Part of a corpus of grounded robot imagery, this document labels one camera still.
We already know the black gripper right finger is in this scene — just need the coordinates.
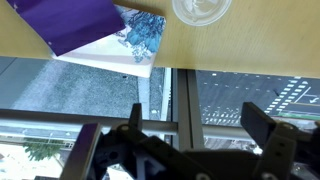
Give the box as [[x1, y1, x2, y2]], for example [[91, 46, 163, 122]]
[[239, 101, 320, 180]]

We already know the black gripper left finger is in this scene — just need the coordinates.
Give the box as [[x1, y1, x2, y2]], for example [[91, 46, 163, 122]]
[[59, 102, 214, 180]]

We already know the clear plastic cup with lid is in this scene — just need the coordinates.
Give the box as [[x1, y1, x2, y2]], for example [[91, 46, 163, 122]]
[[171, 0, 233, 28]]

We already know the grey metal window railing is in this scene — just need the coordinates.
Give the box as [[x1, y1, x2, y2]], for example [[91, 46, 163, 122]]
[[0, 108, 320, 143]]

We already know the purple folder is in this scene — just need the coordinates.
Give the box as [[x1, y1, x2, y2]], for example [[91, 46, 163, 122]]
[[5, 0, 127, 57]]

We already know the grey slanted window post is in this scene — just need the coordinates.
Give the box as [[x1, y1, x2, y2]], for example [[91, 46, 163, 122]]
[[170, 67, 205, 153]]

